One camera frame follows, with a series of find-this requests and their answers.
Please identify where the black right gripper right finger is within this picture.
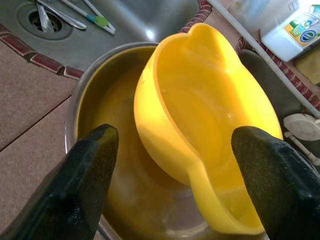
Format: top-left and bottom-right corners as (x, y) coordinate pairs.
(231, 125), (320, 240)

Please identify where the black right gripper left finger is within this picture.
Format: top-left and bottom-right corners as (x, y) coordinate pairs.
(0, 123), (120, 240)

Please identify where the steel bowl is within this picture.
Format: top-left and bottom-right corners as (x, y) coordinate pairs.
(65, 42), (276, 240)

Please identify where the yellow plastic bowl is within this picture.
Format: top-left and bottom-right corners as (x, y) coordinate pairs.
(133, 22), (284, 236)

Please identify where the steel spoon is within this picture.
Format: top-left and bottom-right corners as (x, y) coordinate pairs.
(37, 0), (88, 30)
(36, 3), (59, 33)

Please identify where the white teal green plastic stick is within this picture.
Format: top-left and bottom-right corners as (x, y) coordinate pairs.
(59, 0), (112, 35)

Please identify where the white sink plug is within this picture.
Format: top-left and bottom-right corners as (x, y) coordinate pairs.
(283, 113), (320, 161)

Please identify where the steel sink basin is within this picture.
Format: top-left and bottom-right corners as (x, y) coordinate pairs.
(0, 0), (201, 73)
(237, 48), (320, 176)

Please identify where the mustard yellow holder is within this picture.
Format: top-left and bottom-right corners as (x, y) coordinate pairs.
(293, 47), (320, 86)

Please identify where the white detergent bottle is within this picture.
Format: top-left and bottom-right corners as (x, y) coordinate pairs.
(259, 0), (320, 63)

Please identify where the long white hose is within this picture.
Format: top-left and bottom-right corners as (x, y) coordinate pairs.
(207, 0), (320, 112)

